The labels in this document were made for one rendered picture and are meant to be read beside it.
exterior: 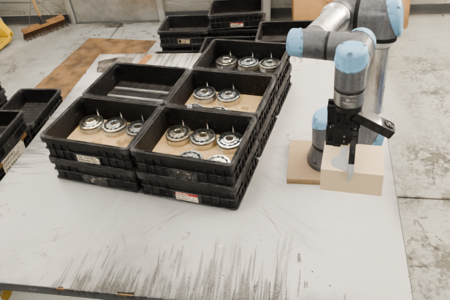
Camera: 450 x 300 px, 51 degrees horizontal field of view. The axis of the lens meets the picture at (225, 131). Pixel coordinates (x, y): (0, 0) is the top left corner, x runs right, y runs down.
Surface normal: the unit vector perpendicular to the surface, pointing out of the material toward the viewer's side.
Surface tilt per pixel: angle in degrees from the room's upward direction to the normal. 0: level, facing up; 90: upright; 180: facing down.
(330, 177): 90
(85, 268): 0
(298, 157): 1
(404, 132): 0
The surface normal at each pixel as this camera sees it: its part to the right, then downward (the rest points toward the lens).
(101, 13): -0.17, 0.61
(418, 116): -0.10, -0.79
